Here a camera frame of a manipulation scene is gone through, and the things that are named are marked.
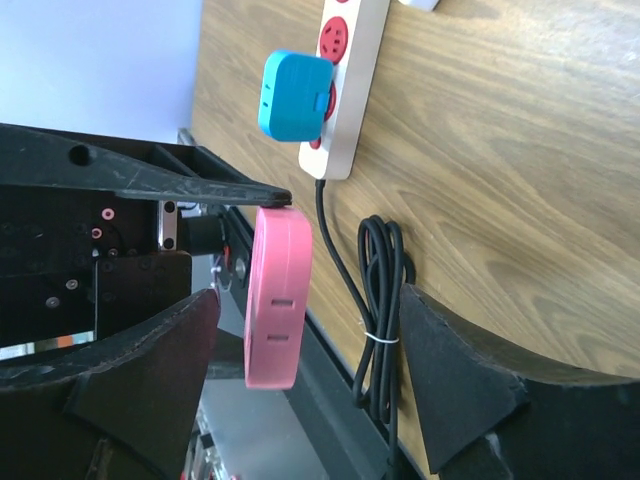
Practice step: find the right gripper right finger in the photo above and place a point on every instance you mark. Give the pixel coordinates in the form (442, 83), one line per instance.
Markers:
(491, 409)

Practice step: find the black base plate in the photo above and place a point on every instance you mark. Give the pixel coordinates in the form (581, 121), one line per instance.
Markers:
(311, 431)

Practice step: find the blue plug adapter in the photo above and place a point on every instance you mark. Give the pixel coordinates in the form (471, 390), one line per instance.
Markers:
(294, 96)

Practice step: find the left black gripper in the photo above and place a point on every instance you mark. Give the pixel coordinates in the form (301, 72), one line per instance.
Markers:
(77, 261)

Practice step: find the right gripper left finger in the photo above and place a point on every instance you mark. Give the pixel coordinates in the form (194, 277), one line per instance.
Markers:
(118, 408)

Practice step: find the white charger block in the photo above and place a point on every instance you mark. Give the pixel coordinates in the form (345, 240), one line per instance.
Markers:
(424, 5)

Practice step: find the small pink plug adapter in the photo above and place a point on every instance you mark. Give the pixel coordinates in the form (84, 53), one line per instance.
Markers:
(278, 290)

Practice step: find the white red power strip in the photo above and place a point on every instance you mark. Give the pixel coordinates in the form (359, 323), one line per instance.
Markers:
(350, 37)

